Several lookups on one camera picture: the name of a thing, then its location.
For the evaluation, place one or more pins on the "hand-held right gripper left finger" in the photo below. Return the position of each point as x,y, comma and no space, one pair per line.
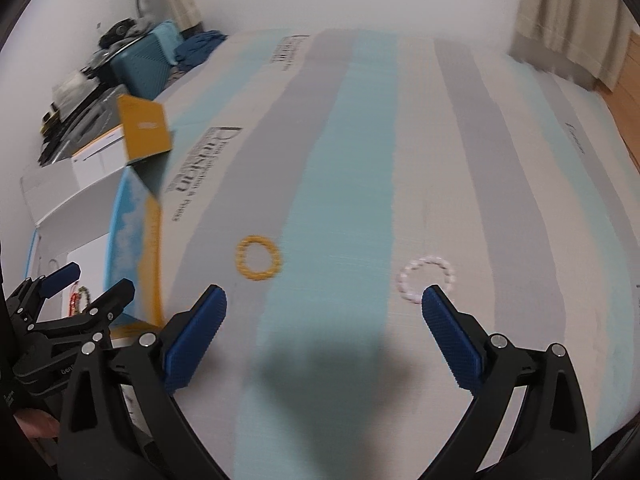
197,340

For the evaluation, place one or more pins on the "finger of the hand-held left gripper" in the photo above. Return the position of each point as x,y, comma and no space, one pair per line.
60,277
107,302

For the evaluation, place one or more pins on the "teal suitcase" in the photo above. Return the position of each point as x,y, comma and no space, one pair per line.
142,62

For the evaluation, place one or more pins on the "dark blue cloth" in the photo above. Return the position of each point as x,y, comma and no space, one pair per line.
200,47

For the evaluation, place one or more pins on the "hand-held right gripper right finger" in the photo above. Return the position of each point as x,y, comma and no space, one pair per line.
452,340

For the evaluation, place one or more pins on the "silver suitcase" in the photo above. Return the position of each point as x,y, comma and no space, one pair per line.
80,122

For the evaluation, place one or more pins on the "blue and yellow cardboard box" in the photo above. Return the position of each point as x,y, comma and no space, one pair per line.
135,240

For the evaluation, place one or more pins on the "white tissue pack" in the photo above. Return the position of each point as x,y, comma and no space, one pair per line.
74,89

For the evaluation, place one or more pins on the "person's left hand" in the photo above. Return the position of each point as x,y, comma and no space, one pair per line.
40,427

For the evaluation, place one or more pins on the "black gadget pile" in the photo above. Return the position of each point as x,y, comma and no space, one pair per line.
119,32

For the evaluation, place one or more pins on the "wooden headboard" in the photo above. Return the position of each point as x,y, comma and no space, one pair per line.
625,110

